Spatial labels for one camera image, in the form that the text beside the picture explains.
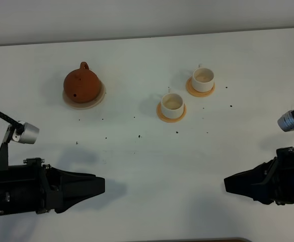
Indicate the beige round teapot coaster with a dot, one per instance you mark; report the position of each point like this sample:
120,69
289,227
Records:
82,106

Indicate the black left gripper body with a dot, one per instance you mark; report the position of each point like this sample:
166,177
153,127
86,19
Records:
31,187

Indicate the far white teacup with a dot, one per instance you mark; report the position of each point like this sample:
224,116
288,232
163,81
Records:
202,79

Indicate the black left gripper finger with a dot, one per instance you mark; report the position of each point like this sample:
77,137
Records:
73,187

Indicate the white teacup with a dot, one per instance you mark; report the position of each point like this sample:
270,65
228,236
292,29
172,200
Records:
202,79
172,105

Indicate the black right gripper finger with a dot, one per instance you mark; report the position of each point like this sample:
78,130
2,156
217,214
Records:
245,183

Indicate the far orange cup coaster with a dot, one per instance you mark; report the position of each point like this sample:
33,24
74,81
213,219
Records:
194,92

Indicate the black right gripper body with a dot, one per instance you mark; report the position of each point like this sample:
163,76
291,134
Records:
274,182

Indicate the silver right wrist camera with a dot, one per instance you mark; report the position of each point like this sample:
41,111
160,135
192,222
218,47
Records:
286,121

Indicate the near orange cup coaster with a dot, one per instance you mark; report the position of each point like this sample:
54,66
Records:
169,120

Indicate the near white teacup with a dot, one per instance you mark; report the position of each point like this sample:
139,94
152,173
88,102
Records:
172,105

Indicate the orange cup coaster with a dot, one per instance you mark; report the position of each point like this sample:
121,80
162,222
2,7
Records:
194,92
169,120

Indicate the brown clay teapot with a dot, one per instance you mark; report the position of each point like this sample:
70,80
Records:
82,85

